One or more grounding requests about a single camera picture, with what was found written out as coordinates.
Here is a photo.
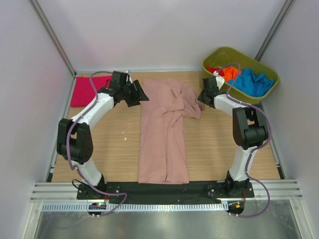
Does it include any blue t shirt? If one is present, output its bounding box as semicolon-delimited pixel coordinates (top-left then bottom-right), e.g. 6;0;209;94
233;68;275;98

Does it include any olive green plastic bin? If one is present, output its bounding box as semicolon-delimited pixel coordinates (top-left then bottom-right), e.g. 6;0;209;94
202;46;280;104

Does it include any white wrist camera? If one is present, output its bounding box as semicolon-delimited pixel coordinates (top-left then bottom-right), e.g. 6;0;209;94
213;71;225;89
125;70;133;83

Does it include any dusty pink t shirt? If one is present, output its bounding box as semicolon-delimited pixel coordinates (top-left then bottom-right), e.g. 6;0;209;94
138;79;204;184

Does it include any red t shirt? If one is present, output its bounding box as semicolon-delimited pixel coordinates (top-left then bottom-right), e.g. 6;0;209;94
206;67;220;74

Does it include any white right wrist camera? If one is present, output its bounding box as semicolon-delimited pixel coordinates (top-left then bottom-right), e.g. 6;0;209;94
213;71;225;89

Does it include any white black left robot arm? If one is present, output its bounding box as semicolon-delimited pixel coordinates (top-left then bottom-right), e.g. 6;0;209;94
56;71;149;199

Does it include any folded magenta t shirt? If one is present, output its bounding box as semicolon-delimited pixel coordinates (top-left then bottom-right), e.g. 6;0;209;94
70;76;112;108

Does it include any white slotted cable duct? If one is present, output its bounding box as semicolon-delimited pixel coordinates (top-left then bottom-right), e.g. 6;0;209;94
42;202;228;212

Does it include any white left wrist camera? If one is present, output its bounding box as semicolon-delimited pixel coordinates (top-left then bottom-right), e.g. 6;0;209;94
125;70;133;83

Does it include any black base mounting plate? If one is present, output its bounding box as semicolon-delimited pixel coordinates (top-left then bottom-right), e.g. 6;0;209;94
76;181;255;205

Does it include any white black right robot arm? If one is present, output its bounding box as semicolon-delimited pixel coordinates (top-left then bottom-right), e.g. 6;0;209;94
197;76;270;197

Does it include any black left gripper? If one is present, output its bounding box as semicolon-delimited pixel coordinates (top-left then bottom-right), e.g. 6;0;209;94
120;80;149;107

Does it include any orange t shirt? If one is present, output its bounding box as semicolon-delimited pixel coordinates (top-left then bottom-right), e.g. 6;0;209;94
219;66;241;82

